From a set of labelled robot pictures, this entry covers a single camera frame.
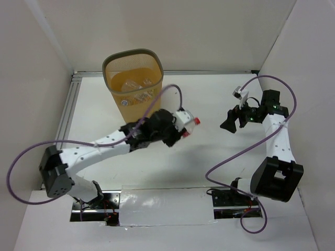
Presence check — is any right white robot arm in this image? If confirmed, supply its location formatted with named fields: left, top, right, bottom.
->
left=220, top=86, right=304, bottom=202

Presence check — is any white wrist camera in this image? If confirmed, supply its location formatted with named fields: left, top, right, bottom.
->
left=173, top=110, right=195, bottom=132
left=232, top=86, right=249, bottom=109

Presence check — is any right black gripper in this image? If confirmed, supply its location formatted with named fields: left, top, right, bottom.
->
left=220, top=97, right=261, bottom=133

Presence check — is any white orange label bottle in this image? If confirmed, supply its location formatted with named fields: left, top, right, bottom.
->
left=121, top=79, right=143, bottom=93

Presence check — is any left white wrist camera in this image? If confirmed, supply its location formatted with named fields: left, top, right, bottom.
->
left=173, top=110, right=195, bottom=132

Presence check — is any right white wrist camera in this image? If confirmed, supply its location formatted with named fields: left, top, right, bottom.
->
left=232, top=86, right=249, bottom=109

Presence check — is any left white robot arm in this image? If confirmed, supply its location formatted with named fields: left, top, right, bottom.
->
left=39, top=109, right=193, bottom=209

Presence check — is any white taped cover plate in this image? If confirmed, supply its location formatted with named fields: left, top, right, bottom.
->
left=119, top=188, right=215, bottom=226

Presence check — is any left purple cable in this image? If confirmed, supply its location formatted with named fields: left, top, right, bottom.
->
left=5, top=84, right=184, bottom=222

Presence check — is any purple cable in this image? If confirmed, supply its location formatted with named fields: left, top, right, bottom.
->
left=205, top=75, right=298, bottom=234
left=5, top=84, right=184, bottom=222

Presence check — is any red label red cap bottle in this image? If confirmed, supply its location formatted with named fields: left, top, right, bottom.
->
left=182, top=117, right=200, bottom=138

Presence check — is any aluminium frame rail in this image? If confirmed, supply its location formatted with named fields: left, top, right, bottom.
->
left=41, top=70, right=259, bottom=184

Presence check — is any green plastic bottle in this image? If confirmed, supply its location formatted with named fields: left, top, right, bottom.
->
left=148, top=89, right=160, bottom=100

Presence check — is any clear bottle white cap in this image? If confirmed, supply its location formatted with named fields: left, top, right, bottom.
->
left=141, top=78, right=154, bottom=88

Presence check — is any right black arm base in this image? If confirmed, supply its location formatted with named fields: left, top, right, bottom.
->
left=206, top=188, right=262, bottom=220

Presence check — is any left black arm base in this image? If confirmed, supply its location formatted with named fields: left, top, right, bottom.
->
left=70, top=190, right=121, bottom=226

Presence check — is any orange label yellow cap bottle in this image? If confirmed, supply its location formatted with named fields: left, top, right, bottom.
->
left=134, top=93, right=152, bottom=103

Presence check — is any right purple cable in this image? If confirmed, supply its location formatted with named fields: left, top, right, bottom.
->
left=205, top=75, right=298, bottom=234

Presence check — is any orange mesh waste bin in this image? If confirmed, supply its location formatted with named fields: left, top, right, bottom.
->
left=102, top=49, right=164, bottom=123

